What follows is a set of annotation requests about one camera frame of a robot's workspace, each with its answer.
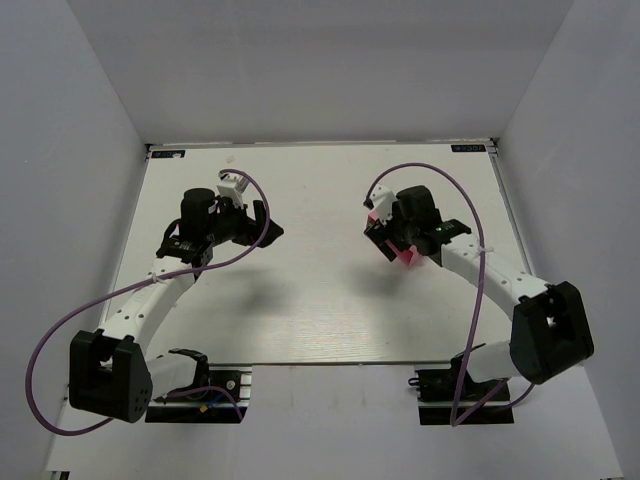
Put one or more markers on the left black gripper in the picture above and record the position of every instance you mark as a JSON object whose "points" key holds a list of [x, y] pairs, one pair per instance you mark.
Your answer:
{"points": [[248, 227]]}

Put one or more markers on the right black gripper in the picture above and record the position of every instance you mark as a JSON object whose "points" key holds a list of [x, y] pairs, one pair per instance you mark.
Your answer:
{"points": [[382, 236]]}

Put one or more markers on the pink plastic box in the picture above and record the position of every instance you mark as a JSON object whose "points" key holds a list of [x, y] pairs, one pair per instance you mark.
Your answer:
{"points": [[406, 254]]}

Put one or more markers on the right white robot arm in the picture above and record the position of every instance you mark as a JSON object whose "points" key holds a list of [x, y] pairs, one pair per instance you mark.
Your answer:
{"points": [[549, 328]]}

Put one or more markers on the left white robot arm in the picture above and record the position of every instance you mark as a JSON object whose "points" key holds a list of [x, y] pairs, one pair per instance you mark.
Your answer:
{"points": [[110, 373]]}

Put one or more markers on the right blue table label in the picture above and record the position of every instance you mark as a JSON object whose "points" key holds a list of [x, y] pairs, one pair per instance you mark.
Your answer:
{"points": [[468, 148]]}

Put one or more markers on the blue table label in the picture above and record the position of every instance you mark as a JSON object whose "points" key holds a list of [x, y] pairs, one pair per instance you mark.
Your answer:
{"points": [[468, 148], [168, 154]]}

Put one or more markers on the left blue table label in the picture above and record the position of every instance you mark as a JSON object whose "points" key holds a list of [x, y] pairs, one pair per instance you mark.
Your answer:
{"points": [[168, 154]]}

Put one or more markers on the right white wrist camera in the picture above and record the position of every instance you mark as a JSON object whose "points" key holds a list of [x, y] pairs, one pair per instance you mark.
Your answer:
{"points": [[379, 204]]}

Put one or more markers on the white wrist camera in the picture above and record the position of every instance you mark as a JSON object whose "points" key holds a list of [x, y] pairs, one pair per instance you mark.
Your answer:
{"points": [[379, 204], [232, 186]]}

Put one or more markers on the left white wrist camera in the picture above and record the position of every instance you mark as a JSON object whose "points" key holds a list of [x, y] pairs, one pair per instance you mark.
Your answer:
{"points": [[232, 186]]}

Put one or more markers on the aluminium table edge rail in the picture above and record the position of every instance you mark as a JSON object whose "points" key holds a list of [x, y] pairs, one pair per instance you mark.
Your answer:
{"points": [[495, 159]]}

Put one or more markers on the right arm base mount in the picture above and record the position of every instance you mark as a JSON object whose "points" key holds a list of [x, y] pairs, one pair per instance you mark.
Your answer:
{"points": [[465, 400]]}

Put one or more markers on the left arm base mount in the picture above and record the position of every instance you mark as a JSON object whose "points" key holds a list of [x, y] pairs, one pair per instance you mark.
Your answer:
{"points": [[222, 397]]}

